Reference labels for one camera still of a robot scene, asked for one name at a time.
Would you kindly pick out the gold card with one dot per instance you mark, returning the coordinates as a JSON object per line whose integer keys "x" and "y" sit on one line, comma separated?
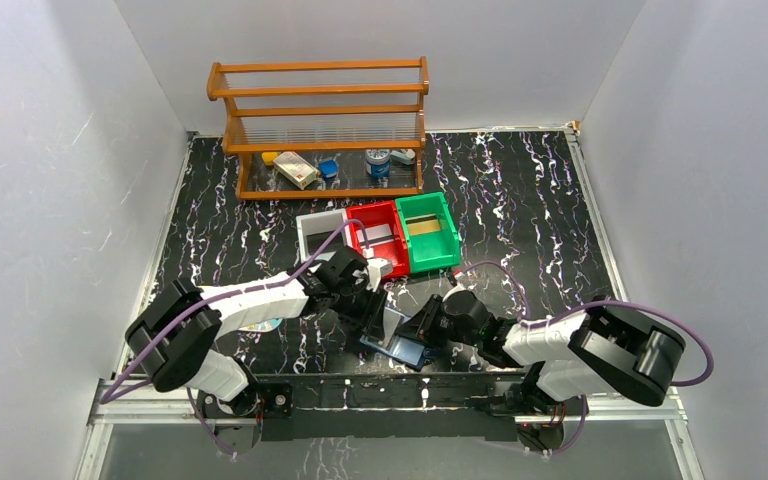
{"x": 422, "y": 225}

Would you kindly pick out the white plastic bin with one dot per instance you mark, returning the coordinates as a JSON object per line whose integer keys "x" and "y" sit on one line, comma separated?
{"x": 319, "y": 222}

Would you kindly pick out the white red small box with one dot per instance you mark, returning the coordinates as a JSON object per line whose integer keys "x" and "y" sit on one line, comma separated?
{"x": 296, "y": 169}

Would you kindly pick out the blue toothbrush blister pack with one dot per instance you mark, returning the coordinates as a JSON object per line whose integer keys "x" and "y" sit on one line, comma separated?
{"x": 262, "y": 327}

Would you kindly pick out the wooden shelf rack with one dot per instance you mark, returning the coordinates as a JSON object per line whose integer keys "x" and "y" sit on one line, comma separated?
{"x": 321, "y": 106}

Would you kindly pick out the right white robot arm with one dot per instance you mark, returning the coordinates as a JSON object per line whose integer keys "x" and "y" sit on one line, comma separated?
{"x": 604, "y": 346}

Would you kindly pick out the blue round tin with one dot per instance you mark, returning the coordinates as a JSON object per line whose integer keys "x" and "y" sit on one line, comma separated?
{"x": 377, "y": 162}

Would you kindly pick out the white card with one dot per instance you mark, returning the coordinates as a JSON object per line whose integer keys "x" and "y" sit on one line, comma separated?
{"x": 373, "y": 236}

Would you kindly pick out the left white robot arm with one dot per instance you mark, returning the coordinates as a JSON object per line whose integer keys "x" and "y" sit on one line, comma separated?
{"x": 173, "y": 338}

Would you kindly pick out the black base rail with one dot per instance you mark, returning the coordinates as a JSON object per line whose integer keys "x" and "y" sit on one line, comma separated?
{"x": 495, "y": 406}

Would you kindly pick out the red plastic bin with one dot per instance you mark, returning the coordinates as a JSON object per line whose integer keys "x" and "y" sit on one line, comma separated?
{"x": 395, "y": 252}

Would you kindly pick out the green plastic bin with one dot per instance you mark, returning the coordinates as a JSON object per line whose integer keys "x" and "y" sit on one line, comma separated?
{"x": 434, "y": 251}

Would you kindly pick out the yellow small object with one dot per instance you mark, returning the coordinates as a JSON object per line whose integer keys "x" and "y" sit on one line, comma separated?
{"x": 268, "y": 158}

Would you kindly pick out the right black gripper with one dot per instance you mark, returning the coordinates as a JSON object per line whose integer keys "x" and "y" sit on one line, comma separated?
{"x": 421, "y": 326}

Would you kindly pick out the grey tape dispenser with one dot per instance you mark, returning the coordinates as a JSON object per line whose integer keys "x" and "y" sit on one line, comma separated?
{"x": 404, "y": 156}

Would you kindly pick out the navy blue card holder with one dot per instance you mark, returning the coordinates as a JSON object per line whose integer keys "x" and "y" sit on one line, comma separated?
{"x": 404, "y": 344}

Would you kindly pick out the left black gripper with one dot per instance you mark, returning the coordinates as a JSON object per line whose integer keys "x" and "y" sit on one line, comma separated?
{"x": 371, "y": 309}

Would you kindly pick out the blue small cube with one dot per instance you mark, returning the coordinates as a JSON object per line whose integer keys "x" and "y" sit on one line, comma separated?
{"x": 328, "y": 168}

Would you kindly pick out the black card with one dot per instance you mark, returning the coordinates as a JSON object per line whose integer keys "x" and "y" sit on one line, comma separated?
{"x": 314, "y": 240}

